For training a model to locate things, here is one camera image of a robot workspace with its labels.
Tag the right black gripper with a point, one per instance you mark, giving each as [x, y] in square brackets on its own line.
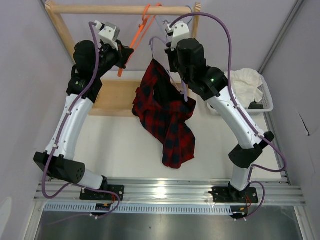
[171, 54]

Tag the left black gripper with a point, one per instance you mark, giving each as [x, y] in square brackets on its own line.
[126, 52]

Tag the lilac plastic hanger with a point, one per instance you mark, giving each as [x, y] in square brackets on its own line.
[161, 24]

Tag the red black plaid skirt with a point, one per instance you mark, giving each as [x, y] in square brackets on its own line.
[163, 112]

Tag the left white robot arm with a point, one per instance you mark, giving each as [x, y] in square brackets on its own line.
[91, 63]

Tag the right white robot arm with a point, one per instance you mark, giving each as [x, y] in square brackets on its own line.
[212, 86]

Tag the orange plastic hanger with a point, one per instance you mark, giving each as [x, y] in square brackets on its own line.
[146, 22]

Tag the wooden clothes rack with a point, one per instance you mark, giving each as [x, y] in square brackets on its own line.
[116, 96]

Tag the white crumpled cloth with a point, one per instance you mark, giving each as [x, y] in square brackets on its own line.
[245, 84]

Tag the black garment in basket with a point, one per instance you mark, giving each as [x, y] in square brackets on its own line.
[255, 106]

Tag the white plastic basket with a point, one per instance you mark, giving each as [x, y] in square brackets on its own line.
[267, 100]

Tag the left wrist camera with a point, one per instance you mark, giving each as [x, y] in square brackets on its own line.
[108, 33]

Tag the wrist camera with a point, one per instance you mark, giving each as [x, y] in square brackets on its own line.
[179, 31]
[108, 33]

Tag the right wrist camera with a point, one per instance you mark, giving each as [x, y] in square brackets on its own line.
[179, 31]

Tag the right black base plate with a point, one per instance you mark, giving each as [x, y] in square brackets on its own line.
[228, 194]

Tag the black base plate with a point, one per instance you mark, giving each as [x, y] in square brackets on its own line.
[228, 194]
[89, 195]

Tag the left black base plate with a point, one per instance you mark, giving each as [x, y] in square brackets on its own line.
[89, 195]

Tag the aluminium mounting rail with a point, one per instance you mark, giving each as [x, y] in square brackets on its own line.
[188, 192]

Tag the slotted cable duct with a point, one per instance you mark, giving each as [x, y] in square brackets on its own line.
[134, 208]

